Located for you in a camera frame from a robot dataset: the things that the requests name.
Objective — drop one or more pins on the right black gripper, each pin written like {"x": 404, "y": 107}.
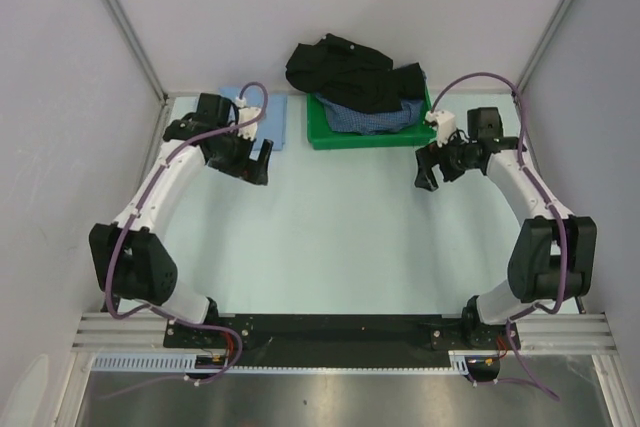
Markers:
{"x": 426, "y": 158}

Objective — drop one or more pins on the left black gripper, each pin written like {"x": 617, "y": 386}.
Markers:
{"x": 251, "y": 171}

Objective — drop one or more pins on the light blue long sleeve shirt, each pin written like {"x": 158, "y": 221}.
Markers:
{"x": 273, "y": 125}

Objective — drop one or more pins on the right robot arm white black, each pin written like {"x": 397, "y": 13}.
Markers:
{"x": 553, "y": 257}

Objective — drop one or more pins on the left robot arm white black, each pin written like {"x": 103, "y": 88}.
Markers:
{"x": 130, "y": 259}

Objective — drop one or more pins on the black long sleeve shirt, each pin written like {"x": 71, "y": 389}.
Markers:
{"x": 312, "y": 65}

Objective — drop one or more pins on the green plastic bin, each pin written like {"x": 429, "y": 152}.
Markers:
{"x": 322, "y": 137}

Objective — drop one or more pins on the dark blue checked shirt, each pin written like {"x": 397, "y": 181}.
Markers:
{"x": 365, "y": 117}

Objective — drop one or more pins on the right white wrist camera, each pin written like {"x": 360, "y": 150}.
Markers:
{"x": 443, "y": 123}

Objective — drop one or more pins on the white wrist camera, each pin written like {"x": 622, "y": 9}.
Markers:
{"x": 248, "y": 117}
{"x": 443, "y": 123}

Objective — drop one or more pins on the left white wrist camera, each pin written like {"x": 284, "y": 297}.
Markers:
{"x": 248, "y": 117}

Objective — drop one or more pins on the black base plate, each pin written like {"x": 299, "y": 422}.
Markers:
{"x": 361, "y": 341}

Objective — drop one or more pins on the aluminium frame rail front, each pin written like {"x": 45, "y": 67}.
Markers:
{"x": 561, "y": 334}

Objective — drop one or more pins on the white slotted cable duct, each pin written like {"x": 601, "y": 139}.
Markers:
{"x": 144, "y": 362}

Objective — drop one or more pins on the right aluminium corner post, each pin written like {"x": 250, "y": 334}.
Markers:
{"x": 550, "y": 30}

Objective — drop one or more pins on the aluminium corner post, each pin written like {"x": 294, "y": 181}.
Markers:
{"x": 550, "y": 30}
{"x": 132, "y": 41}

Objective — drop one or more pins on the left aluminium corner post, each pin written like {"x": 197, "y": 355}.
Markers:
{"x": 132, "y": 41}

